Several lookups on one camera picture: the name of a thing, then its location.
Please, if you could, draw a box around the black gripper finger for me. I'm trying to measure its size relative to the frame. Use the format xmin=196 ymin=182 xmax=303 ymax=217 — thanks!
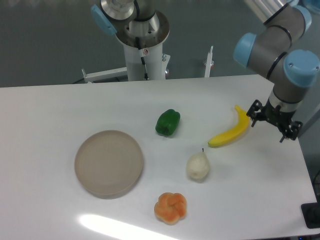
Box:
xmin=246 ymin=99 xmax=265 ymax=127
xmin=278 ymin=121 xmax=303 ymax=143

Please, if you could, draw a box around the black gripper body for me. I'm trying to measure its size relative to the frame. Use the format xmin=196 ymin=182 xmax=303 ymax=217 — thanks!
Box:
xmin=260 ymin=99 xmax=295 ymax=128

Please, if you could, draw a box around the yellow banana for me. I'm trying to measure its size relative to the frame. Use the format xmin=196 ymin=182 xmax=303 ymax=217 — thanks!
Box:
xmin=207 ymin=105 xmax=250 ymax=148

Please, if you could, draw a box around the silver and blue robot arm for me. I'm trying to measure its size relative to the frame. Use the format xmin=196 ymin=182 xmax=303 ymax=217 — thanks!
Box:
xmin=91 ymin=0 xmax=320 ymax=147

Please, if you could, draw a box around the white pear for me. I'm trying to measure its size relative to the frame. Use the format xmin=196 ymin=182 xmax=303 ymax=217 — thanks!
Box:
xmin=186 ymin=148 xmax=211 ymax=183

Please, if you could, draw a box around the black device at table edge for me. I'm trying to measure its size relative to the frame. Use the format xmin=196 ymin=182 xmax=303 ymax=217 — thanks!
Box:
xmin=301 ymin=202 xmax=320 ymax=229

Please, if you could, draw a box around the green bell pepper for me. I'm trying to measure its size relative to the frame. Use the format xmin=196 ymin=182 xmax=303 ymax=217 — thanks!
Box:
xmin=155 ymin=109 xmax=181 ymax=137

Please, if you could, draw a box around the orange knotted bread roll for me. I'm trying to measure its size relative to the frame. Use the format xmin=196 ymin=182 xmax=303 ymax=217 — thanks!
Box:
xmin=154 ymin=192 xmax=187 ymax=225

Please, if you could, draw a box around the beige round plate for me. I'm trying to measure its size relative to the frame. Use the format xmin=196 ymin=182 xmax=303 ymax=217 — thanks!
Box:
xmin=74 ymin=130 xmax=144 ymax=199

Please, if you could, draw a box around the white right support bracket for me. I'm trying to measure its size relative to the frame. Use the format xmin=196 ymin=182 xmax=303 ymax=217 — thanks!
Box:
xmin=204 ymin=45 xmax=214 ymax=78

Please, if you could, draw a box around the white support bracket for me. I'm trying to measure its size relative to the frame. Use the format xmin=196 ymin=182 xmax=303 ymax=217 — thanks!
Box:
xmin=81 ymin=67 xmax=127 ymax=83
xmin=204 ymin=45 xmax=214 ymax=78

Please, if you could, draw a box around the black cable on pedestal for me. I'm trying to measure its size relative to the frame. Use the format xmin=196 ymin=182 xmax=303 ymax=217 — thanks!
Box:
xmin=135 ymin=36 xmax=150 ymax=81

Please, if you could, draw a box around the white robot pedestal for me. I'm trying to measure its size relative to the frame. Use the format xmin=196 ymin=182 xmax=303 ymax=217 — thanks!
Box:
xmin=116 ymin=10 xmax=170 ymax=81

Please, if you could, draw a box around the white left support bracket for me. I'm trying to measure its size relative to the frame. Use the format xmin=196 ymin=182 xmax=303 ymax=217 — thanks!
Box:
xmin=81 ymin=67 xmax=127 ymax=83

